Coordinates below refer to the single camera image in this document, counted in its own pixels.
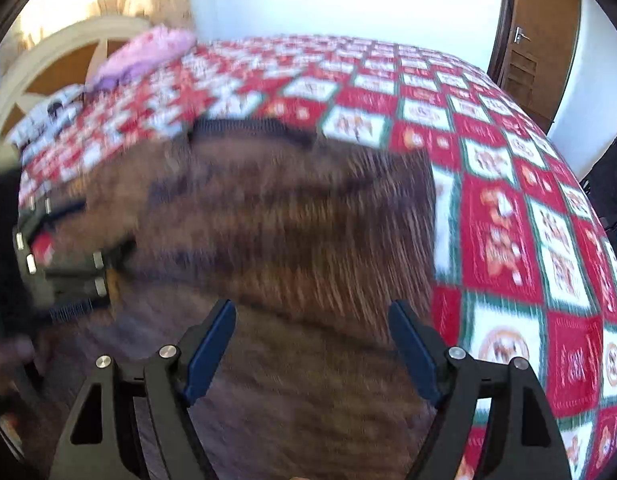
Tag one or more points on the brown knitted sweater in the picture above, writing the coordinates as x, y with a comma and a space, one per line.
288, 240

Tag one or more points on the black suitcase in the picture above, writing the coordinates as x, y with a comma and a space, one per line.
611, 180

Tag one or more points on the person's left hand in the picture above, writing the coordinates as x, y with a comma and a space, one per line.
11, 360

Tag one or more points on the brown wooden door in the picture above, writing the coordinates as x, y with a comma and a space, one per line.
538, 35

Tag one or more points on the grey and black printed cloth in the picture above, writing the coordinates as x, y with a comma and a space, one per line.
51, 115

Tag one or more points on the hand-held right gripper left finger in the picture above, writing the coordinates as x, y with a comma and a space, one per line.
204, 360

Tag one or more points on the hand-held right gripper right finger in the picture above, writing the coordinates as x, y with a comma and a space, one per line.
414, 355

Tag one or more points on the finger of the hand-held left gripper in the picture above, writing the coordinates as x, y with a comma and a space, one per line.
48, 217
73, 280

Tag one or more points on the pink pillow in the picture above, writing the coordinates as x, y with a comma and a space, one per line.
143, 52

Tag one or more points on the cream and wood headboard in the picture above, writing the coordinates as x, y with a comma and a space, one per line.
63, 55

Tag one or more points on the red checkered printed blanket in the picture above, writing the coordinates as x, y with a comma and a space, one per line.
508, 240

